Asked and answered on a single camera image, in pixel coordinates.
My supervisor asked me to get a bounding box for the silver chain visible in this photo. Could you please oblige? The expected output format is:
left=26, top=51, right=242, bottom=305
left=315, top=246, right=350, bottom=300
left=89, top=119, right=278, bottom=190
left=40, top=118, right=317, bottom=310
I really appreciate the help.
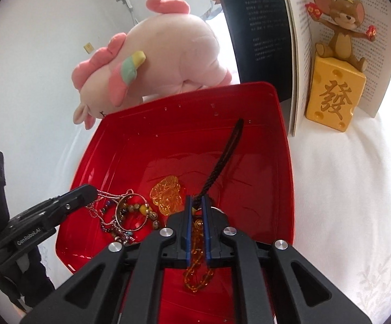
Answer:
left=85, top=189, right=139, bottom=247

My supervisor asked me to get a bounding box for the black braided cord lanyard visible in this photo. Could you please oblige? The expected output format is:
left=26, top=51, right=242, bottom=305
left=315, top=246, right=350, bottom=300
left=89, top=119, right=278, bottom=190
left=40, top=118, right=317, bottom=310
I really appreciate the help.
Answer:
left=194, top=118, right=245, bottom=210

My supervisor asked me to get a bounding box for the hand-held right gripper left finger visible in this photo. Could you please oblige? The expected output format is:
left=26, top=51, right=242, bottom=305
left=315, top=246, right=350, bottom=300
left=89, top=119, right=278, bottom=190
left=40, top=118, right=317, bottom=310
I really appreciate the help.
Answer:
left=20, top=194, right=193, bottom=324

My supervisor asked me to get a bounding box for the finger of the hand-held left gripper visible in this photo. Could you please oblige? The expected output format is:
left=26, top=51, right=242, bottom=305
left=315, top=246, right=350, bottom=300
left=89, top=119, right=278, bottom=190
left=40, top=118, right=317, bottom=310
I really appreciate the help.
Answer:
left=9, top=184, right=99, bottom=230

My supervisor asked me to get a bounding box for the yellow amber pendant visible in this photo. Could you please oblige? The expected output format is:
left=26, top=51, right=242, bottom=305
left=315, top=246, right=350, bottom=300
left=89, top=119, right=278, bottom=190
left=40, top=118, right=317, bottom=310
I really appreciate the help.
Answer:
left=149, top=175, right=187, bottom=216

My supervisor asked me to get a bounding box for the person's left hand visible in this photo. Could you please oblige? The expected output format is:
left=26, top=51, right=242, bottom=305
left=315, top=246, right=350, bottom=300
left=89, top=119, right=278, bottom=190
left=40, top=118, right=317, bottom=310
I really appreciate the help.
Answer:
left=0, top=246, right=57, bottom=313

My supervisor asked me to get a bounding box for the amber bead necklace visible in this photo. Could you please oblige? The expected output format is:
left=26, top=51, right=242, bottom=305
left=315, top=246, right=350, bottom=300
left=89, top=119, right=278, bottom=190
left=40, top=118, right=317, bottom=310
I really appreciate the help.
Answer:
left=182, top=206, right=216, bottom=292

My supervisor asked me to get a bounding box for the open book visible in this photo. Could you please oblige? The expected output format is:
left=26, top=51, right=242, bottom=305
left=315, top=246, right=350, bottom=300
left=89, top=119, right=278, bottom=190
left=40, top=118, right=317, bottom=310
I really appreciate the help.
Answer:
left=213, top=0, right=391, bottom=137

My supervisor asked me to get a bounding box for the silver bangle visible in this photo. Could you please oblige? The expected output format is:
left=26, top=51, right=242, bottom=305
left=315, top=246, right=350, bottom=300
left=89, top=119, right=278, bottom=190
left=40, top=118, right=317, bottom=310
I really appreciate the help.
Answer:
left=115, top=193, right=150, bottom=232

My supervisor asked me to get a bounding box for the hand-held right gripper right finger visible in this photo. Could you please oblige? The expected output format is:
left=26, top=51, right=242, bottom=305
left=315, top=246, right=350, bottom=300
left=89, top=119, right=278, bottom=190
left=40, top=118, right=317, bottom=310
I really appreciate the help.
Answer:
left=202, top=196, right=373, bottom=324

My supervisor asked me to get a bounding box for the red plastic box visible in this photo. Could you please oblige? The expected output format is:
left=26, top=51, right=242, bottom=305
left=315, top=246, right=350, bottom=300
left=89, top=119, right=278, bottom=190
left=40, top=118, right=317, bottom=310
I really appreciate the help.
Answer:
left=55, top=82, right=295, bottom=324

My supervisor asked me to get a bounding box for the mouse figurine on cheese block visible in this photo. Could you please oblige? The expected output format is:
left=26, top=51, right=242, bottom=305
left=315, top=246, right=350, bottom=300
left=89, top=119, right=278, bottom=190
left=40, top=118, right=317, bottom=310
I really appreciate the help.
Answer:
left=304, top=0, right=377, bottom=132

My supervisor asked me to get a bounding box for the pink plush toy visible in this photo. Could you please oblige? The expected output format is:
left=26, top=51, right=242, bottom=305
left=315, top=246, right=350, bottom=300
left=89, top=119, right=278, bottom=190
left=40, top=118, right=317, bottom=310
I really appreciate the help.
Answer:
left=72, top=0, right=234, bottom=130

